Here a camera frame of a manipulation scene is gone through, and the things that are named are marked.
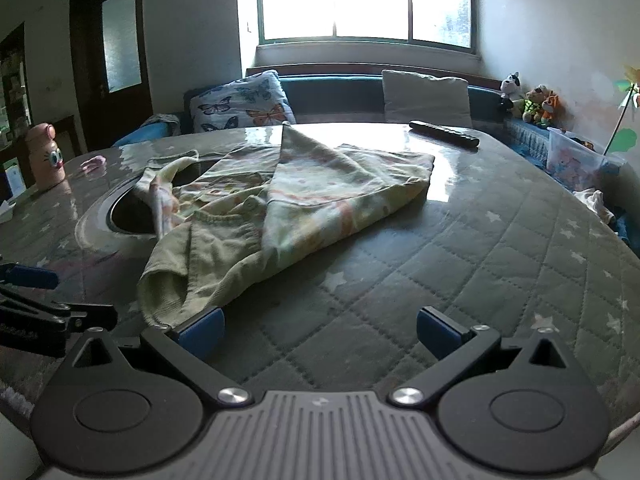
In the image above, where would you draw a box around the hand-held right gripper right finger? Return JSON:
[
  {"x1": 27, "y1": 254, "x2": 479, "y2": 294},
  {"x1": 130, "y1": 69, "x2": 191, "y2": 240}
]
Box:
[{"x1": 387, "y1": 306, "x2": 576, "y2": 407}]

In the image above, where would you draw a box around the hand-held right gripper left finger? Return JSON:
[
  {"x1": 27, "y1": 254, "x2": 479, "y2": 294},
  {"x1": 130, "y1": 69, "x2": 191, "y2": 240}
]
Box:
[{"x1": 70, "y1": 306, "x2": 253, "y2": 407}]

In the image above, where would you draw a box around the black remote control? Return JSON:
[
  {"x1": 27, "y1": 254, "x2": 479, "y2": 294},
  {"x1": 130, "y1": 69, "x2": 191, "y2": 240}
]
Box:
[{"x1": 409, "y1": 120, "x2": 481, "y2": 150}]

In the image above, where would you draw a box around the butterfly print pillow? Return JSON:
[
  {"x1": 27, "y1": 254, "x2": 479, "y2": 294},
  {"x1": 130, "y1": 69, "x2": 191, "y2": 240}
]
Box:
[{"x1": 189, "y1": 70, "x2": 297, "y2": 134}]

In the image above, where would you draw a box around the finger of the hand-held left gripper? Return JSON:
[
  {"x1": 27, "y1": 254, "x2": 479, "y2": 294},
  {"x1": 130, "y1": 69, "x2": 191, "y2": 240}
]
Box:
[
  {"x1": 0, "y1": 261, "x2": 59, "y2": 291},
  {"x1": 0, "y1": 286, "x2": 119, "y2": 333}
]

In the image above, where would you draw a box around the grey cloth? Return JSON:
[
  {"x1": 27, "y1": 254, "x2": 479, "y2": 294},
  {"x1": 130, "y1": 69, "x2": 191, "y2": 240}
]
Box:
[{"x1": 140, "y1": 112, "x2": 182, "y2": 128}]

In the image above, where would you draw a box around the white cloth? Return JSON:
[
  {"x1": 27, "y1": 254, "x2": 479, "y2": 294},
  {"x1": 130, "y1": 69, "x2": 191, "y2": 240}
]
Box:
[{"x1": 572, "y1": 187, "x2": 616, "y2": 226}]

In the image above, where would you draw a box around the clear plastic storage box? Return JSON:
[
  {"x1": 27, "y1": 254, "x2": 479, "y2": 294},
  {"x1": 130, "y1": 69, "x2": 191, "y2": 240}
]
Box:
[{"x1": 546, "y1": 126, "x2": 626, "y2": 192}]

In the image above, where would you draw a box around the pink cartoon face bottle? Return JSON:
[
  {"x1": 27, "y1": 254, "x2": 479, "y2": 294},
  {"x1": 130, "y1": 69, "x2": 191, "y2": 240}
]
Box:
[{"x1": 25, "y1": 122, "x2": 67, "y2": 192}]

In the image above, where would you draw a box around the round black table hob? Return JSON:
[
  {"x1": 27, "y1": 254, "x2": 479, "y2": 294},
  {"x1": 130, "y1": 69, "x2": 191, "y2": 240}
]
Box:
[{"x1": 75, "y1": 157, "x2": 226, "y2": 256}]

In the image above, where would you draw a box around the blue corner sofa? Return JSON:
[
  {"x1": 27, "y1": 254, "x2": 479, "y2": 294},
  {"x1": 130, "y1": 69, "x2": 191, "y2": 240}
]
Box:
[{"x1": 112, "y1": 64, "x2": 640, "y2": 256}]

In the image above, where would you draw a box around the dark wooden chair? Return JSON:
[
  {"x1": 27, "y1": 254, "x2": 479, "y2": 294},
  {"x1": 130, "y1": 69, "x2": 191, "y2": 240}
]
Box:
[{"x1": 47, "y1": 114, "x2": 86, "y2": 158}]

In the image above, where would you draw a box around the grey pillow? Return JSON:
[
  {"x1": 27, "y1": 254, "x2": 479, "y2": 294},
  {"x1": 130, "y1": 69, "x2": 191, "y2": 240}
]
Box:
[{"x1": 381, "y1": 69, "x2": 474, "y2": 128}]

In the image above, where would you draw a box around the green framed window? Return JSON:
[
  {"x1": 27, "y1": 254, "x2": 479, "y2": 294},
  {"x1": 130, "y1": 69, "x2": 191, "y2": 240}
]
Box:
[{"x1": 255, "y1": 0, "x2": 476, "y2": 53}]

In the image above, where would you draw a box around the plush toy in yellow vest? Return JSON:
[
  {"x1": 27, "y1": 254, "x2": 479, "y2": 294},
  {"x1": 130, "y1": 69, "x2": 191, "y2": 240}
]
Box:
[{"x1": 522, "y1": 85, "x2": 548, "y2": 123}]

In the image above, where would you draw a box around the orange plush fox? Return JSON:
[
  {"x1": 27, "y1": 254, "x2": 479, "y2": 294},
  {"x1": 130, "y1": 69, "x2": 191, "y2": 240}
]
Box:
[{"x1": 540, "y1": 90, "x2": 563, "y2": 128}]

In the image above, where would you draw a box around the dark wooden door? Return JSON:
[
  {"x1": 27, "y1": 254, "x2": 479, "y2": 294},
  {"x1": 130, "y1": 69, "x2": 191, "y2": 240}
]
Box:
[{"x1": 69, "y1": 0, "x2": 155, "y2": 122}]

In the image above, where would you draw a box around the black and white plush dog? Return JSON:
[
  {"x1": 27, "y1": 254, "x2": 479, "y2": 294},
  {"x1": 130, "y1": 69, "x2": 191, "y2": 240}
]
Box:
[{"x1": 500, "y1": 72, "x2": 523, "y2": 111}]

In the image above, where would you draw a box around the dark glass front cabinet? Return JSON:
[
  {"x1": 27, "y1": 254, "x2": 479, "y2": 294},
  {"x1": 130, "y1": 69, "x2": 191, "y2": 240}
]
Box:
[{"x1": 0, "y1": 25, "x2": 33, "y2": 151}]

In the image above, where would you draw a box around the patterned green child's shirt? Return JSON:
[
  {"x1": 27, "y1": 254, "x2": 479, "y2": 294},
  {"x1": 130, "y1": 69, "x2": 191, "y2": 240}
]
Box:
[{"x1": 132, "y1": 122, "x2": 436, "y2": 328}]

